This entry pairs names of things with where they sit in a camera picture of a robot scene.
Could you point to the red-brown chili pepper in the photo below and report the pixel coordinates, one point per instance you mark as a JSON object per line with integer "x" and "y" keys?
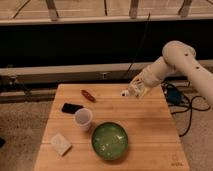
{"x": 88, "y": 96}

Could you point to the black phone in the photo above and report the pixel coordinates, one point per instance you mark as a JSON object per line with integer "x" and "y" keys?
{"x": 71, "y": 108}

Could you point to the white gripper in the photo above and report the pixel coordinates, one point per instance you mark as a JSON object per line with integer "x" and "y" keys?
{"x": 142, "y": 83}

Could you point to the blue box on floor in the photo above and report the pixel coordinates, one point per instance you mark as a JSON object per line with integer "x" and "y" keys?
{"x": 174, "y": 96}

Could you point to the green bowl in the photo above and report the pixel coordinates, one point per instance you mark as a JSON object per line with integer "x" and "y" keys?
{"x": 109, "y": 141}

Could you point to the clear plastic cup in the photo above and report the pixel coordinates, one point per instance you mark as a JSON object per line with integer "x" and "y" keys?
{"x": 83, "y": 118}

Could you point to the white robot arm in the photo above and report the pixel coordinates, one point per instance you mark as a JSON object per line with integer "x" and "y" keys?
{"x": 176, "y": 56}

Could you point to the white sponge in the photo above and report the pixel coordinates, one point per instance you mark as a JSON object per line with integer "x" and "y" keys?
{"x": 60, "y": 144}

